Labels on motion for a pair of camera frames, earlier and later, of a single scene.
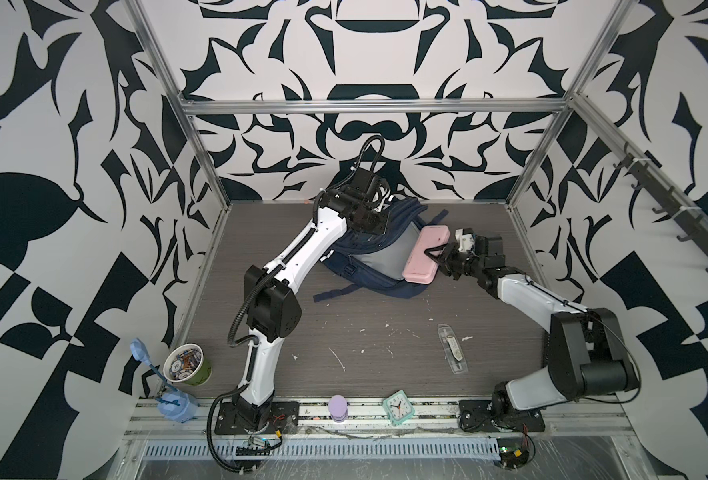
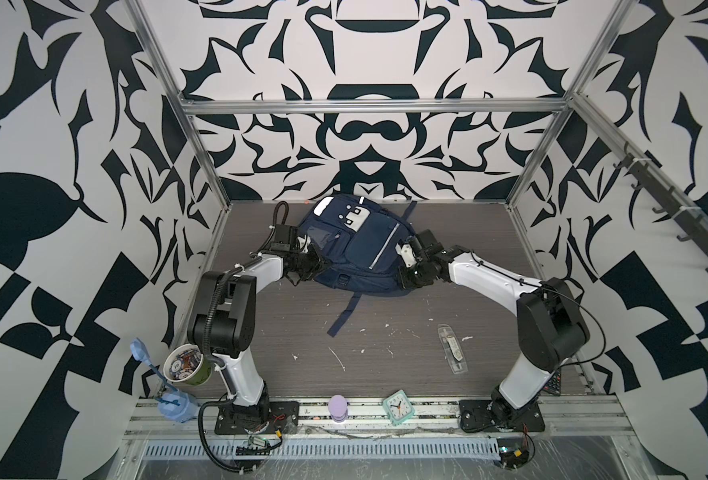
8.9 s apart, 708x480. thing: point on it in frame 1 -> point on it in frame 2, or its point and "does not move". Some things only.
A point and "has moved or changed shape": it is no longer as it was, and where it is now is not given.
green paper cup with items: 186,364 does not move
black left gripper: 381,226 -> 317,263
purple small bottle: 338,408 does not move
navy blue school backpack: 377,261 has moved or changed shape
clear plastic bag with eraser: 453,349 does not move
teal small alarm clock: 399,408 does not move
